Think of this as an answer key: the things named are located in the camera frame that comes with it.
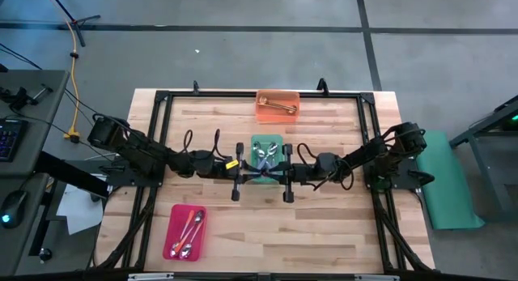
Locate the black computer mouse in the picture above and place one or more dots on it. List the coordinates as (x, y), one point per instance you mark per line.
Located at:
(14, 206)

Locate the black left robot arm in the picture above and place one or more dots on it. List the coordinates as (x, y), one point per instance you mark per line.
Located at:
(137, 151)

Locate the black computer keyboard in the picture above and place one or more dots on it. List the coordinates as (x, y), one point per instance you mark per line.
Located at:
(10, 139)

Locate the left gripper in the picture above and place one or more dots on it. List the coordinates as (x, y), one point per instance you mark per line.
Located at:
(218, 169)

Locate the gold spoon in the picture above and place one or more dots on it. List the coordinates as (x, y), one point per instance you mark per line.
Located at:
(263, 99)
(292, 109)

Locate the silver metal bracket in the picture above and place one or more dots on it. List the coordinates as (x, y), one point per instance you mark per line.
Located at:
(376, 278)
(149, 277)

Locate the yellow label tag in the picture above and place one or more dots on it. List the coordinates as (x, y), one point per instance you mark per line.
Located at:
(232, 164)

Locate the black tripod stand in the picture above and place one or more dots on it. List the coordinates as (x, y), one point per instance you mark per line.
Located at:
(87, 18)

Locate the black device green light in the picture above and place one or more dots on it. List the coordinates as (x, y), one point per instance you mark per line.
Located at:
(510, 123)

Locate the red plastic bin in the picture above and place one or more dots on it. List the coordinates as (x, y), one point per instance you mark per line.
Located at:
(174, 220)

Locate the black flat monitor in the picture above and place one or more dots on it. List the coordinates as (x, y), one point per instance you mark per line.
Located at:
(73, 173)

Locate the orange plastic bin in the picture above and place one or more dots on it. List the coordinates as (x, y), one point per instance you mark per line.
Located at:
(283, 118)

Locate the black desk-mounted device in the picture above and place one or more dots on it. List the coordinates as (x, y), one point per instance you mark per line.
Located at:
(18, 98)

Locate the dark metal cart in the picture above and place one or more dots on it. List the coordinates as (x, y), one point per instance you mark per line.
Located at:
(477, 129)

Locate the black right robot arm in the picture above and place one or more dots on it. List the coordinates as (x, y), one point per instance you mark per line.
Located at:
(364, 155)

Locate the white paper sheet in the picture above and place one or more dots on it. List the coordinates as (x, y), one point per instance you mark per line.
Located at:
(77, 212)

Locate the black aluminium table frame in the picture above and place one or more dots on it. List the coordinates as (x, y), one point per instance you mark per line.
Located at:
(222, 95)

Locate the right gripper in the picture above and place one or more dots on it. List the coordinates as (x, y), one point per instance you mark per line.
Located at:
(303, 172)

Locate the black round knob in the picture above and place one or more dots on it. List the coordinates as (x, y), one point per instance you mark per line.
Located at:
(45, 254)

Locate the black table clamp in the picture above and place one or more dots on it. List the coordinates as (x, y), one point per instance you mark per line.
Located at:
(196, 86)
(323, 86)

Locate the grey office desk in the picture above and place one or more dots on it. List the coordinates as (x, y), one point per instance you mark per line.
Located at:
(40, 111)

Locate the teal plastic bin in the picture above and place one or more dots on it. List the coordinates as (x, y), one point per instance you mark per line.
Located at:
(279, 139)

